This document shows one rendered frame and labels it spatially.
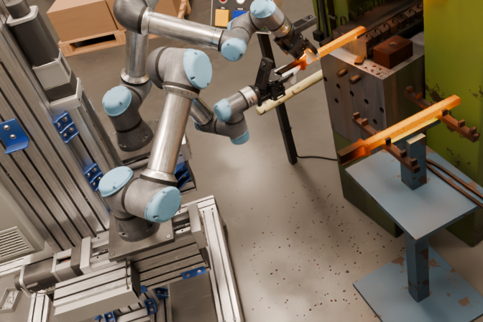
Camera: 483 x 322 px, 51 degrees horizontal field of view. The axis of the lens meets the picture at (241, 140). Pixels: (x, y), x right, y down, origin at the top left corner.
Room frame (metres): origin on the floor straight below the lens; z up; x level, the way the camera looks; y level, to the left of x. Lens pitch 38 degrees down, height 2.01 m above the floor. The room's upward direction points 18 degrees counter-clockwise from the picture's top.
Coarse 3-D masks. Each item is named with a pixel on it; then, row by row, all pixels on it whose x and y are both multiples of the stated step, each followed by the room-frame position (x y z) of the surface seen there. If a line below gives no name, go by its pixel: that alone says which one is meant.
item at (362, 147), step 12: (456, 96) 1.23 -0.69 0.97; (432, 108) 1.21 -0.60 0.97; (444, 108) 1.20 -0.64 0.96; (408, 120) 1.19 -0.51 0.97; (420, 120) 1.18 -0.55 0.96; (384, 132) 1.17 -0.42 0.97; (396, 132) 1.16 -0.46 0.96; (360, 144) 1.14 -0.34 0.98; (372, 144) 1.14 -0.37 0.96; (348, 156) 1.13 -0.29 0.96; (360, 156) 1.13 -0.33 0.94
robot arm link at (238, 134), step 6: (240, 120) 1.50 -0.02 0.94; (216, 126) 1.55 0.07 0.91; (222, 126) 1.54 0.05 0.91; (228, 126) 1.51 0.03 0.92; (234, 126) 1.49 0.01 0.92; (240, 126) 1.49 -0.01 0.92; (246, 126) 1.51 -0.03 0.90; (222, 132) 1.53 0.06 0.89; (228, 132) 1.51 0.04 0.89; (234, 132) 1.50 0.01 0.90; (240, 132) 1.49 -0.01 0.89; (246, 132) 1.50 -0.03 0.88; (234, 138) 1.50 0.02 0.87; (240, 138) 1.49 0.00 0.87; (246, 138) 1.50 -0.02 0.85
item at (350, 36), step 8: (352, 32) 1.74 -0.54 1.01; (360, 32) 1.73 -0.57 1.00; (336, 40) 1.71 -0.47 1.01; (344, 40) 1.71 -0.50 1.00; (320, 48) 1.69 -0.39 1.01; (328, 48) 1.68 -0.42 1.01; (336, 48) 1.69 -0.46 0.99; (320, 56) 1.66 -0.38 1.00; (296, 64) 1.63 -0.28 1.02; (304, 64) 1.62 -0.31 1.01; (280, 72) 1.60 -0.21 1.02
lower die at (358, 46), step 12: (396, 0) 1.91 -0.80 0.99; (420, 0) 1.83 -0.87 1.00; (372, 12) 1.89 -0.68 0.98; (384, 12) 1.83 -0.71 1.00; (408, 12) 1.78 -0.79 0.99; (420, 12) 1.77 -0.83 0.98; (348, 24) 1.86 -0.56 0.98; (360, 24) 1.81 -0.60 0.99; (396, 24) 1.72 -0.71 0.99; (336, 36) 1.83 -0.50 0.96; (360, 36) 1.72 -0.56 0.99; (384, 36) 1.70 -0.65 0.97; (360, 48) 1.70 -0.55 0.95
